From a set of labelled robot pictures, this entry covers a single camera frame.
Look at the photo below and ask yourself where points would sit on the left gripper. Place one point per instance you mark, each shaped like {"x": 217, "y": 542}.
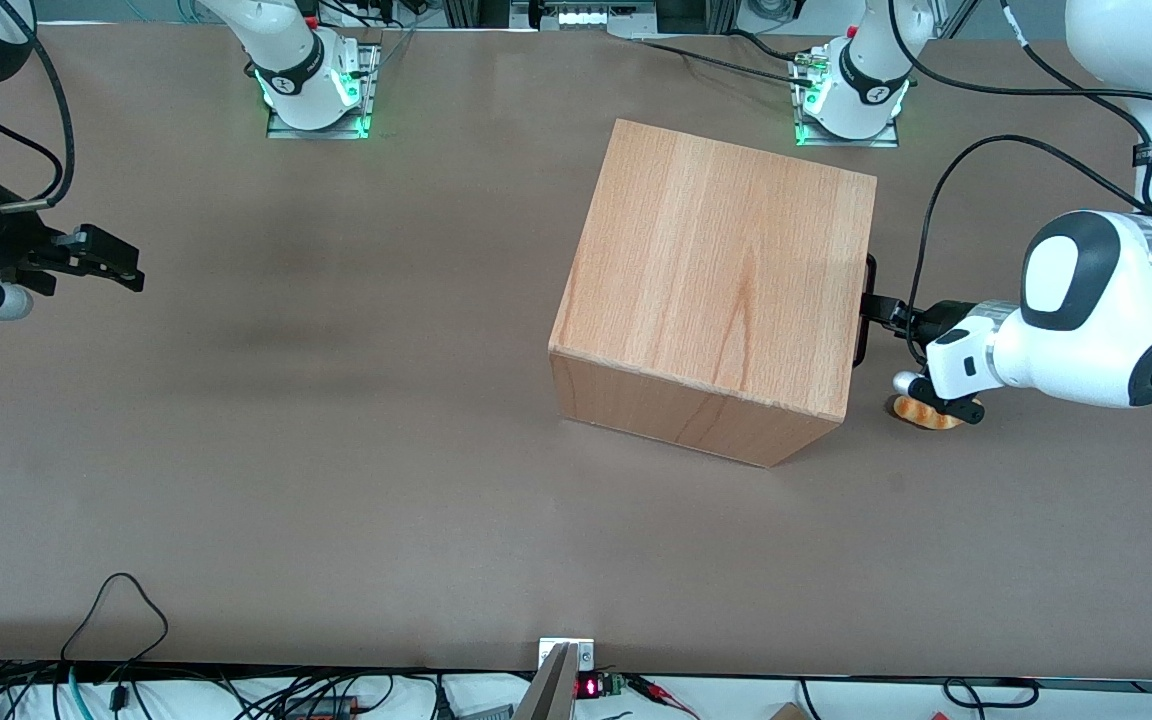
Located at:
{"x": 929, "y": 324}

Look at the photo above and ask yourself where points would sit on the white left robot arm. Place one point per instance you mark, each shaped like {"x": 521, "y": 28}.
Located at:
{"x": 1086, "y": 320}

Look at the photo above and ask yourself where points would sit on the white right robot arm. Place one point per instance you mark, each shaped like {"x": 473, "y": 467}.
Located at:
{"x": 286, "y": 60}

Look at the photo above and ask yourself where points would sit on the light wooden drawer cabinet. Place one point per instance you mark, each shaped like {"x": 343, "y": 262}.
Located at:
{"x": 706, "y": 270}

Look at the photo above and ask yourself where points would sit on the toy croissant bread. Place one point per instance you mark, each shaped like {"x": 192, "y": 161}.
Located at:
{"x": 911, "y": 410}

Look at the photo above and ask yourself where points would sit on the white lit power unit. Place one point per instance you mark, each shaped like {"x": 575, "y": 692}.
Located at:
{"x": 591, "y": 15}

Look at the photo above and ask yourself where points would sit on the red and black clip leads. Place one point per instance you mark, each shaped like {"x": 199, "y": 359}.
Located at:
{"x": 661, "y": 695}

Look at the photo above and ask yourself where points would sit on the red digit display module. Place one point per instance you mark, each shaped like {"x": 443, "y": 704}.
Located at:
{"x": 588, "y": 687}

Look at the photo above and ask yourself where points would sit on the black and orange power box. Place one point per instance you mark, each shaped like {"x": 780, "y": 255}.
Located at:
{"x": 321, "y": 708}

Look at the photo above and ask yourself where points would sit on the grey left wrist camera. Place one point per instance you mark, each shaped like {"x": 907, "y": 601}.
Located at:
{"x": 906, "y": 383}

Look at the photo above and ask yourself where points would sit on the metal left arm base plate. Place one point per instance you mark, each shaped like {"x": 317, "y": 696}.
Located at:
{"x": 881, "y": 140}

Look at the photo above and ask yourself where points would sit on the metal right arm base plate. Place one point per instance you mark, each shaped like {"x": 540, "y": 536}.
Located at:
{"x": 366, "y": 90}

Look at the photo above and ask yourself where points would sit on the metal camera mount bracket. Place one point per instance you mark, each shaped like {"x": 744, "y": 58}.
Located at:
{"x": 556, "y": 680}

